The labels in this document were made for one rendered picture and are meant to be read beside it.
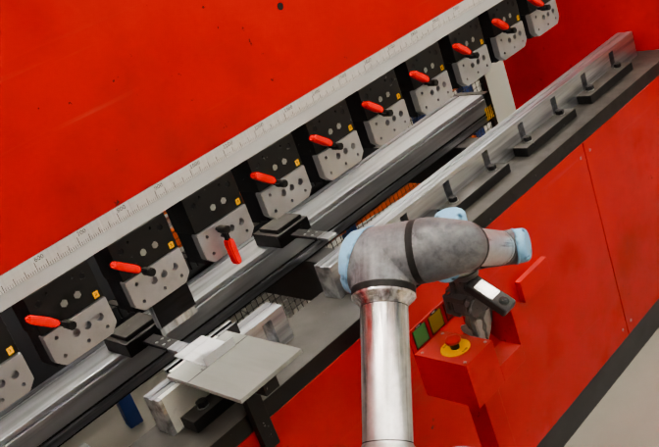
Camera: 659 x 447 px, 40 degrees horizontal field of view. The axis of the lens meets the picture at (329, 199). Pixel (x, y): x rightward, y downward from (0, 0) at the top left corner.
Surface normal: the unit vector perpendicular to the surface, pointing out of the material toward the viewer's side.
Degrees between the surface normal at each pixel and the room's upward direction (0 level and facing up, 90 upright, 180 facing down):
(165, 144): 90
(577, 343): 90
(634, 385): 0
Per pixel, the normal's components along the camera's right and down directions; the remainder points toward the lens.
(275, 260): 0.69, 0.04
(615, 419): -0.32, -0.88
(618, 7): -0.66, 0.47
